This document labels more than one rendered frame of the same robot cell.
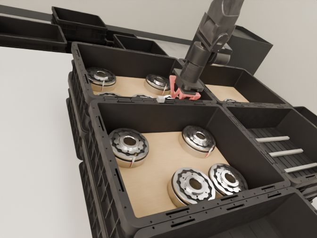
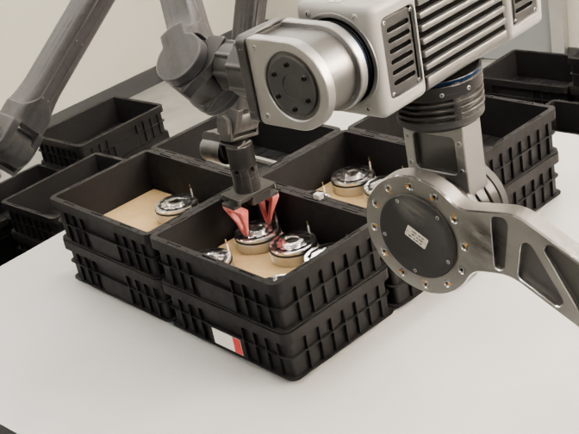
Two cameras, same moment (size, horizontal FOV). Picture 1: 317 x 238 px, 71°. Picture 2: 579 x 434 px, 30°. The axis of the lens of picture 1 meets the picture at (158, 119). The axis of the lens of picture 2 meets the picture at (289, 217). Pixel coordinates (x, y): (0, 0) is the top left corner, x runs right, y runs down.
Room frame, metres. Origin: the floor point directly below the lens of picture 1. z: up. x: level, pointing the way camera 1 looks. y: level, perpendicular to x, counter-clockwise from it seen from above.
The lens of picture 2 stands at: (0.59, 2.06, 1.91)
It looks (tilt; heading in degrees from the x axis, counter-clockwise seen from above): 26 degrees down; 270
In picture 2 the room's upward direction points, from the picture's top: 11 degrees counter-clockwise
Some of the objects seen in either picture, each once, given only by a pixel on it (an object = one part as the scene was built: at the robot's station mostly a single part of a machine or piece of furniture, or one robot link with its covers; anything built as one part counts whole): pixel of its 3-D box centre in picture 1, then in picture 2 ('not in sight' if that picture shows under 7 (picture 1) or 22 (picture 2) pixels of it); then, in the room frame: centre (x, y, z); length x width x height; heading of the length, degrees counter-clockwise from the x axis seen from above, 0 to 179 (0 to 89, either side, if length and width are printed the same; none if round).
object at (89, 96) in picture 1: (144, 75); (262, 232); (0.64, 0.09, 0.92); 0.40 x 0.30 x 0.02; 128
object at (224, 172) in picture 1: (229, 178); (352, 173); (0.41, -0.22, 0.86); 0.05 x 0.05 x 0.01
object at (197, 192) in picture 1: (195, 184); not in sight; (0.35, -0.13, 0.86); 0.05 x 0.05 x 0.01
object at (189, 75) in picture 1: (190, 72); (246, 180); (0.65, -0.03, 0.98); 0.10 x 0.07 x 0.07; 34
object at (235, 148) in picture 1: (181, 160); (365, 194); (0.40, -0.09, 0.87); 0.40 x 0.30 x 0.11; 128
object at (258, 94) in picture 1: (226, 94); (152, 212); (0.88, -0.22, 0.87); 0.40 x 0.30 x 0.11; 128
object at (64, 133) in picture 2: not in sight; (112, 174); (1.19, -1.73, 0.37); 0.40 x 0.30 x 0.45; 42
